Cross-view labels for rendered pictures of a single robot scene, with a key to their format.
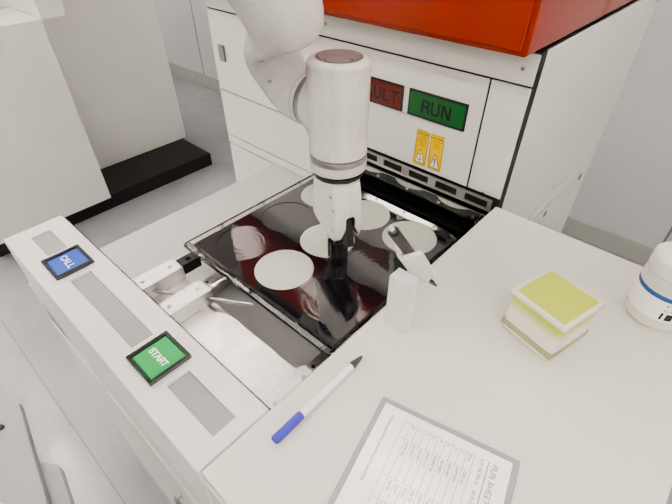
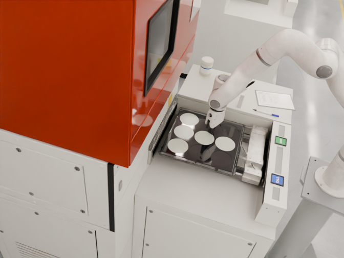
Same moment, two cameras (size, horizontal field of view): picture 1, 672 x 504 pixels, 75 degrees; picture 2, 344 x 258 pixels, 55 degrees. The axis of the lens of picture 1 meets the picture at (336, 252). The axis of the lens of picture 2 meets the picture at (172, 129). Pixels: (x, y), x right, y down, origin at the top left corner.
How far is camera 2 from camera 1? 184 cm
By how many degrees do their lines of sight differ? 82
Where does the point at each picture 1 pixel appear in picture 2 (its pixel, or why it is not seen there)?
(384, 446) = (266, 103)
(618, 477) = not seen: hidden behind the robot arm
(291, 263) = (221, 142)
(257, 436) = (279, 119)
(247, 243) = (220, 157)
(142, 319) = (276, 150)
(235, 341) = (253, 148)
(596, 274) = (197, 79)
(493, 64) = not seen: hidden behind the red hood
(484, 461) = (258, 93)
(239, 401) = (276, 125)
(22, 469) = (308, 180)
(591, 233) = not seen: outside the picture
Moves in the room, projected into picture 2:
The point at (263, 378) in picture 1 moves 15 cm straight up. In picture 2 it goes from (258, 138) to (266, 116)
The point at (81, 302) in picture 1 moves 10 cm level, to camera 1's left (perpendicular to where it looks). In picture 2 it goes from (283, 166) to (298, 183)
